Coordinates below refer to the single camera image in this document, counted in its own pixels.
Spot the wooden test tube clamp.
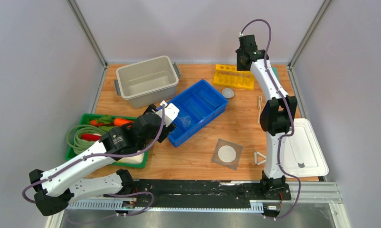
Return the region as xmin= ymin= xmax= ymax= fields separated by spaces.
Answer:
xmin=257 ymin=95 xmax=263 ymax=124

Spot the clay pipe triangle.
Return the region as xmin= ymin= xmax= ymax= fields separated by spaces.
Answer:
xmin=254 ymin=151 xmax=267 ymax=166

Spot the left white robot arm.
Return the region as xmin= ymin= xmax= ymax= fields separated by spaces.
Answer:
xmin=22 ymin=101 xmax=180 ymax=216

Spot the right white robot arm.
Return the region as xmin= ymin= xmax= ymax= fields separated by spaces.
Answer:
xmin=236 ymin=35 xmax=297 ymax=199

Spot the yellow test tube rack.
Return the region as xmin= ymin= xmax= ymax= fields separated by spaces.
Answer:
xmin=213 ymin=64 xmax=255 ymax=91

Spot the orange carrot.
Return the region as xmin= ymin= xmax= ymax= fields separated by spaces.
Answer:
xmin=113 ymin=117 xmax=134 ymax=127

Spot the yellow napa cabbage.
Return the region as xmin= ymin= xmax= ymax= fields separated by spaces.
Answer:
xmin=117 ymin=153 xmax=145 ymax=165

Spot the grey plastic tub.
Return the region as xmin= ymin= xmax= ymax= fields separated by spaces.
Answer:
xmin=114 ymin=56 xmax=181 ymax=109

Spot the white evaporating dish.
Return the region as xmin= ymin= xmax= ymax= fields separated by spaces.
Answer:
xmin=221 ymin=88 xmax=234 ymax=99

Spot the blue divided plastic tray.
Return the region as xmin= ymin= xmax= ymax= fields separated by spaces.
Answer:
xmin=168 ymin=79 xmax=228 ymax=147

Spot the green plastic vegetable tray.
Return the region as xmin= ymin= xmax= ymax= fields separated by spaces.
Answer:
xmin=66 ymin=114 xmax=136 ymax=160

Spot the red chilli pepper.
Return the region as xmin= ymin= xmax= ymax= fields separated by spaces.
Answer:
xmin=80 ymin=133 xmax=101 ymax=142

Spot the green long beans bundle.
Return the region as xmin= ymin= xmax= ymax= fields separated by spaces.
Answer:
xmin=66 ymin=124 xmax=106 ymax=155

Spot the white tray lid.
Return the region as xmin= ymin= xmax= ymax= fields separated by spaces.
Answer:
xmin=281 ymin=118 xmax=329 ymax=178

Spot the wire gauze with ceramic centre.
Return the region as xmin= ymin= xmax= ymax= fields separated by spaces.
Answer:
xmin=211 ymin=139 xmax=243 ymax=171

